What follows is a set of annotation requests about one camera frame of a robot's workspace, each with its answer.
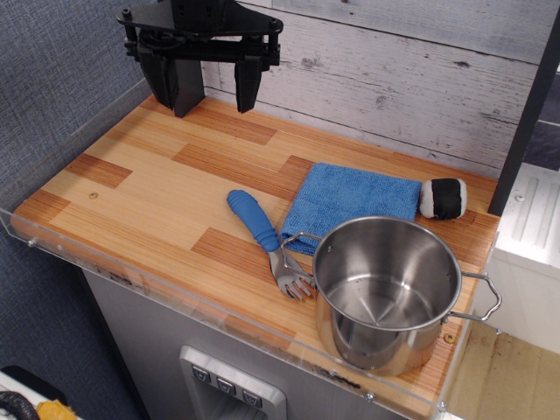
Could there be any dark vertical post right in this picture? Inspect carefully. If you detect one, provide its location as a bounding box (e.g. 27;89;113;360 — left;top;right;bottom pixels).
487;10;559;216

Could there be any clear acrylic table guard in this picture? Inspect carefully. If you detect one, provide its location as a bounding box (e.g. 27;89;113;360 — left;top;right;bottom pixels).
1;68;497;419

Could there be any blue handled metal fork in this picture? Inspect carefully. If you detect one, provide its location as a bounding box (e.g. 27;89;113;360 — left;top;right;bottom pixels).
227;190;316;300

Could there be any black ribbed hose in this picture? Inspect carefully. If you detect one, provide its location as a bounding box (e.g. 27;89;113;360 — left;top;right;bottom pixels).
0;390;41;420

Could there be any blue folded cloth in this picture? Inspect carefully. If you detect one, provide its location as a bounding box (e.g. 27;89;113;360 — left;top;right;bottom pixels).
280;163;422;256

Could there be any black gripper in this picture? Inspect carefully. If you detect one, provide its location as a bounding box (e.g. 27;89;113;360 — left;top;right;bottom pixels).
116;1;284;113

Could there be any white toy sink unit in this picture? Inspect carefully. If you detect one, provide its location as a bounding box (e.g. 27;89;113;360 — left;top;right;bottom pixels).
485;164;559;354

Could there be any silver dispenser panel with buttons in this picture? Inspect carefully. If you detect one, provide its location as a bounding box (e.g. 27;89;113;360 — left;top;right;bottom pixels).
179;346;288;419

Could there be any yellow object bottom left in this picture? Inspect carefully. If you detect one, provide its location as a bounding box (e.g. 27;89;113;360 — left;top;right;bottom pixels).
36;400;79;420

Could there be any stainless steel pot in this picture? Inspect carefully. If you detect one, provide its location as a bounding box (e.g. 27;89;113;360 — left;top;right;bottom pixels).
279;215;503;378

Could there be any black and white plush ball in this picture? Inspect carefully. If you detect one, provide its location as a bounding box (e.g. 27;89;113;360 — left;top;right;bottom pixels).
419;178;468;221

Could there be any grey toy fridge cabinet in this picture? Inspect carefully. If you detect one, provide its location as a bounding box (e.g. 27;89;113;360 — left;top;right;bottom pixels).
85;272;399;419

